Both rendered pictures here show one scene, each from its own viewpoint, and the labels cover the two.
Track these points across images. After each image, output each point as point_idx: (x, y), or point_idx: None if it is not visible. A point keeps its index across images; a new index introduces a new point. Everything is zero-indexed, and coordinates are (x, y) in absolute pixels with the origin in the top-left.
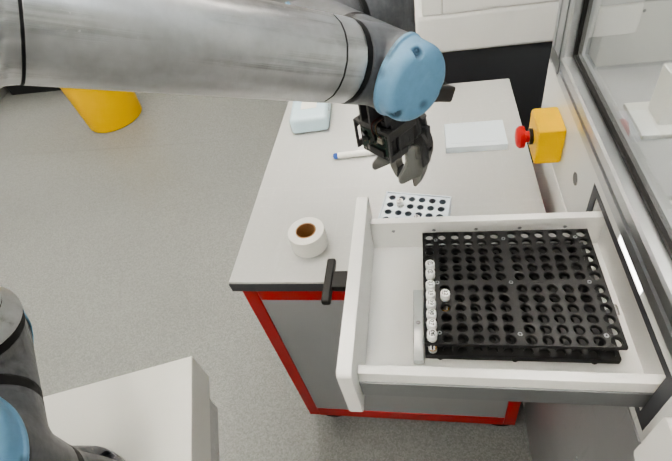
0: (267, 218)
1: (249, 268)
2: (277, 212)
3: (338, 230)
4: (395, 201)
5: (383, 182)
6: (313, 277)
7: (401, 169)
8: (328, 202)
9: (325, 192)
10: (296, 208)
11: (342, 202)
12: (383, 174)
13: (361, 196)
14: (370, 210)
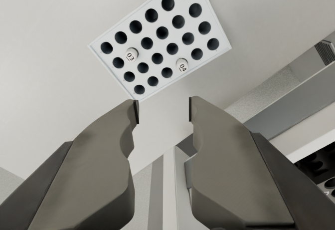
0: (17, 158)
1: None
2: (12, 146)
3: (93, 117)
4: (118, 52)
5: (41, 0)
6: (135, 168)
7: (137, 104)
8: (33, 95)
9: (8, 85)
10: (19, 128)
11: (46, 82)
12: None
13: (51, 54)
14: (178, 202)
